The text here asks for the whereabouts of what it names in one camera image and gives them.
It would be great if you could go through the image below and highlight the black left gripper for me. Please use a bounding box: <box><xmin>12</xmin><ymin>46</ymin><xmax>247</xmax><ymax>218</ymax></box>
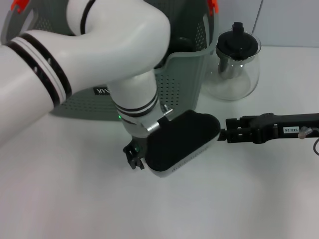
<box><xmin>123</xmin><ymin>135</ymin><xmax>148</xmax><ymax>171</ymax></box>

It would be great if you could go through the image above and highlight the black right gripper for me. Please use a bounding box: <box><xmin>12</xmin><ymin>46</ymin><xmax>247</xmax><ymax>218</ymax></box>
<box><xmin>216</xmin><ymin>112</ymin><xmax>319</xmax><ymax>145</ymax></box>

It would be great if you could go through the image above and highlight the grey-green perforated storage bin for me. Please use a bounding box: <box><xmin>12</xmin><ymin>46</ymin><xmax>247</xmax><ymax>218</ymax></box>
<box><xmin>0</xmin><ymin>0</ymin><xmax>221</xmax><ymax>122</ymax></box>

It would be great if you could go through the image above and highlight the clear glass teapot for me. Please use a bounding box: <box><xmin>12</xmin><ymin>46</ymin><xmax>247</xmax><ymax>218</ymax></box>
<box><xmin>201</xmin><ymin>21</ymin><xmax>262</xmax><ymax>101</ymax></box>

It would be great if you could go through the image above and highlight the black glass teapot lid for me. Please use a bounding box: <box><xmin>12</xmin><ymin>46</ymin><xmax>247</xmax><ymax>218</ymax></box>
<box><xmin>215</xmin><ymin>21</ymin><xmax>260</xmax><ymax>78</ymax></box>

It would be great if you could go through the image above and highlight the left arm cable with plug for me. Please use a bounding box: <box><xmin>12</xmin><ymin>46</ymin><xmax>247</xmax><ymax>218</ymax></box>
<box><xmin>162</xmin><ymin>104</ymin><xmax>174</xmax><ymax>117</ymax></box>

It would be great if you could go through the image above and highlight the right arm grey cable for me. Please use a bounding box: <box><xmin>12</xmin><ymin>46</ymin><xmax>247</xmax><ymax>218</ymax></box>
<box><xmin>298</xmin><ymin>125</ymin><xmax>319</xmax><ymax>156</ymax></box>

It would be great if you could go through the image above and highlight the orange bin handle clip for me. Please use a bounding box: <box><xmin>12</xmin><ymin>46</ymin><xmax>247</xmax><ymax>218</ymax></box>
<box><xmin>11</xmin><ymin>0</ymin><xmax>30</xmax><ymax>13</ymax></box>
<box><xmin>207</xmin><ymin>0</ymin><xmax>220</xmax><ymax>15</ymax></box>

